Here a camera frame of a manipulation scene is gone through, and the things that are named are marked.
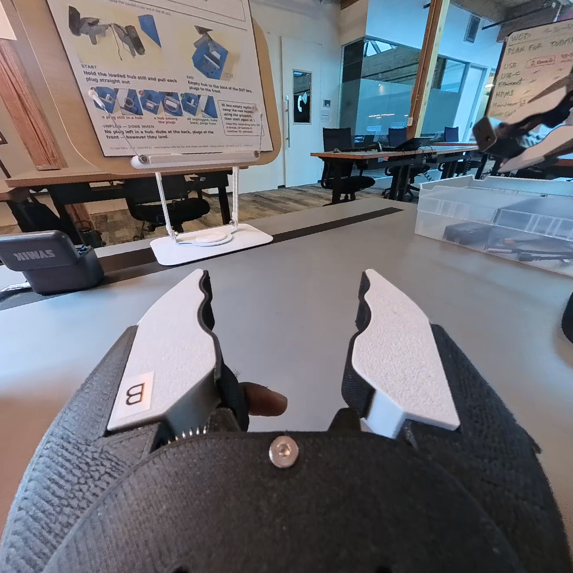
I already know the dark grey charging dock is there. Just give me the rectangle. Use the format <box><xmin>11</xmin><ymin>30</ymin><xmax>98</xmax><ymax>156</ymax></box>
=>
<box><xmin>0</xmin><ymin>230</ymin><xmax>105</xmax><ymax>296</ymax></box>

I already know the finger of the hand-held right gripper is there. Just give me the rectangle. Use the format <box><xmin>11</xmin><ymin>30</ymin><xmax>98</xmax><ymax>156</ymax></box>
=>
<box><xmin>498</xmin><ymin>134</ymin><xmax>573</xmax><ymax>173</ymax></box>
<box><xmin>512</xmin><ymin>78</ymin><xmax>573</xmax><ymax>131</ymax></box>

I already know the black phone icon sign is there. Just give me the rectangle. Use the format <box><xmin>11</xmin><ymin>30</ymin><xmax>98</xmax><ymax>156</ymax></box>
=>
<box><xmin>293</xmin><ymin>69</ymin><xmax>312</xmax><ymax>124</ymax></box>

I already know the orange plug black cable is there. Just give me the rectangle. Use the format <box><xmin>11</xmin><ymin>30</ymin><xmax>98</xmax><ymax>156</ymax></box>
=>
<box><xmin>486</xmin><ymin>237</ymin><xmax>542</xmax><ymax>252</ymax></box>

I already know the white door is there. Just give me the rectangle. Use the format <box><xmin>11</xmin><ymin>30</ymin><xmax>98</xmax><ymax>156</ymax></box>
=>
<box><xmin>281</xmin><ymin>37</ymin><xmax>324</xmax><ymax>189</ymax></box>

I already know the black office chair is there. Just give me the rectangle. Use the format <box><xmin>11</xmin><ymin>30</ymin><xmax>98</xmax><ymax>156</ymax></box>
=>
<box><xmin>321</xmin><ymin>127</ymin><xmax>376</xmax><ymax>206</ymax></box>
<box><xmin>123</xmin><ymin>175</ymin><xmax>211</xmax><ymax>242</ymax></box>

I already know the black backpack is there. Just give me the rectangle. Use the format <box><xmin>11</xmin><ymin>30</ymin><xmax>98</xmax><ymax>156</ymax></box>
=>
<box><xmin>9</xmin><ymin>192</ymin><xmax>64</xmax><ymax>234</ymax></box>

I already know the clear plastic bin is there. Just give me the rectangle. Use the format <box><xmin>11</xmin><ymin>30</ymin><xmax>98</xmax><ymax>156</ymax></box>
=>
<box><xmin>414</xmin><ymin>175</ymin><xmax>573</xmax><ymax>277</ymax></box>

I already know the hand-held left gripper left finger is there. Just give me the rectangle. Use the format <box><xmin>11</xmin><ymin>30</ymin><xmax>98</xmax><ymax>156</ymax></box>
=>
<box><xmin>107</xmin><ymin>269</ymin><xmax>223</xmax><ymax>432</ymax></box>

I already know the handwritten whiteboard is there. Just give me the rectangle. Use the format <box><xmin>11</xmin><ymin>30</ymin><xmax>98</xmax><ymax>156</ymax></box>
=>
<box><xmin>486</xmin><ymin>20</ymin><xmax>573</xmax><ymax>121</ymax></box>

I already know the wooden desk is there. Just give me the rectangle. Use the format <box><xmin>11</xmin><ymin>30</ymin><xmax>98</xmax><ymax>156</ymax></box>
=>
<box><xmin>0</xmin><ymin>168</ymin><xmax>251</xmax><ymax>244</ymax></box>
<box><xmin>311</xmin><ymin>143</ymin><xmax>482</xmax><ymax>202</ymax></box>

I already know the wooden pillar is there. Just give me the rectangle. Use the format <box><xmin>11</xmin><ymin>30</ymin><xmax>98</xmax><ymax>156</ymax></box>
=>
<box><xmin>409</xmin><ymin>0</ymin><xmax>450</xmax><ymax>139</ymax></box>

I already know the black usb cable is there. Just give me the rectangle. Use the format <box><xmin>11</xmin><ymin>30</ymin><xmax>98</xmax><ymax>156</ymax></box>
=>
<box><xmin>515</xmin><ymin>251</ymin><xmax>573</xmax><ymax>264</ymax></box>

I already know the person's left hand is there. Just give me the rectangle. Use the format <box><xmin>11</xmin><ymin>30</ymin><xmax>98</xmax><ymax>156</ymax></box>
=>
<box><xmin>244</xmin><ymin>382</ymin><xmax>288</xmax><ymax>418</ymax></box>

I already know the instruction poster board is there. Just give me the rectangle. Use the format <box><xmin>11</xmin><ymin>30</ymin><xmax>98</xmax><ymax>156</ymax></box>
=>
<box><xmin>11</xmin><ymin>0</ymin><xmax>283</xmax><ymax>173</ymax></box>

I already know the wooden plank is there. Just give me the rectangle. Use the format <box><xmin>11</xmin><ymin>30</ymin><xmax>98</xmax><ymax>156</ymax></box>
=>
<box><xmin>0</xmin><ymin>38</ymin><xmax>57</xmax><ymax>171</ymax></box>

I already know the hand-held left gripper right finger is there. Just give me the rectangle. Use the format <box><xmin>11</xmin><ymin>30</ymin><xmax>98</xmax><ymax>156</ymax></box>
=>
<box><xmin>341</xmin><ymin>269</ymin><xmax>462</xmax><ymax>440</ymax></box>

